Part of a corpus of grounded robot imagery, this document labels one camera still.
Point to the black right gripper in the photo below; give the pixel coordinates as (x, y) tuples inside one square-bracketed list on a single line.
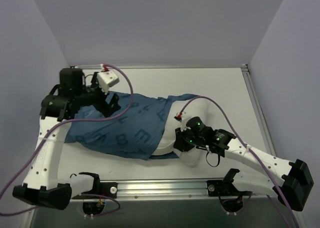
[(180, 140)]

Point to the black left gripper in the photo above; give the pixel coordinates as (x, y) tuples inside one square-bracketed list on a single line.
[(105, 104)]

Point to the white pillow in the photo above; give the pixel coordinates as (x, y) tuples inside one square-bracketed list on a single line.
[(165, 148)]

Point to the blue cartoon print pillowcase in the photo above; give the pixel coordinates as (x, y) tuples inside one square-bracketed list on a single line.
[(136, 134)]

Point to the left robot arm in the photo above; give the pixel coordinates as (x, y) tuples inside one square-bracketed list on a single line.
[(40, 186)]

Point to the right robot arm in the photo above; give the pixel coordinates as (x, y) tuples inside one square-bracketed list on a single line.
[(290, 182)]

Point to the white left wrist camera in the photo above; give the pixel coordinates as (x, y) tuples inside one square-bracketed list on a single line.
[(106, 80)]

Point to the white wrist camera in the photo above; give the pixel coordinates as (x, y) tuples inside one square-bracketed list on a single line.
[(106, 80), (182, 117)]

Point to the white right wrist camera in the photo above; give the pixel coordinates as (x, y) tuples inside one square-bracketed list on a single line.
[(182, 117)]

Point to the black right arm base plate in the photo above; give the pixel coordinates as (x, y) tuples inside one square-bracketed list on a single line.
[(224, 188)]

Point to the aluminium front rail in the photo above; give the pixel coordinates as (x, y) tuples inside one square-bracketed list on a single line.
[(164, 190)]

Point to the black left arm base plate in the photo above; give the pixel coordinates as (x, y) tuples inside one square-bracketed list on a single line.
[(104, 189)]

